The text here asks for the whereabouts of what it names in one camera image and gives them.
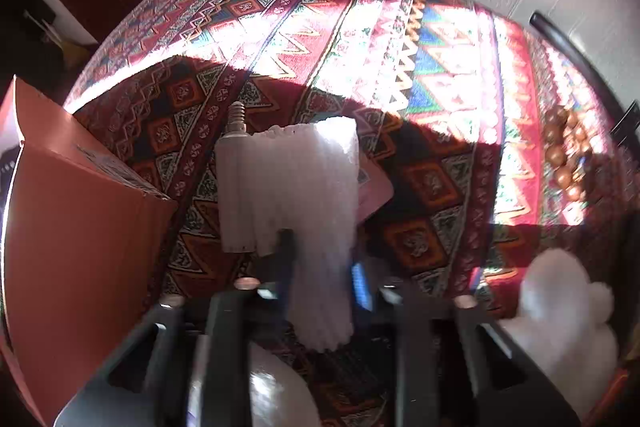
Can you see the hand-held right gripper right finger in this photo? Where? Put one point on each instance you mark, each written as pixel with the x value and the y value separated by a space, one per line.
pixel 361 283

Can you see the white glossy globe bulb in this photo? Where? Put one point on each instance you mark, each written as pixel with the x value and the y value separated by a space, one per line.
pixel 275 397

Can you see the pink card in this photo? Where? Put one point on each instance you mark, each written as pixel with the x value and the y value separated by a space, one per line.
pixel 375 194

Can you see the orange cardboard box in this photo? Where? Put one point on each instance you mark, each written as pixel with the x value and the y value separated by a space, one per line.
pixel 75 257

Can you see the white screw base bulb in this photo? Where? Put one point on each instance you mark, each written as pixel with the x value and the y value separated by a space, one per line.
pixel 232 187

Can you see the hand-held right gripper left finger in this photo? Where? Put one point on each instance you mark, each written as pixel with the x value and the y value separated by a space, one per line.
pixel 286 257

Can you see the patterned red woven blanket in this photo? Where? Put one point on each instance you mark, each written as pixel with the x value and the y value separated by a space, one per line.
pixel 425 82

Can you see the white foam net sleeve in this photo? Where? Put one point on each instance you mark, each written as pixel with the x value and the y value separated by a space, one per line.
pixel 310 187

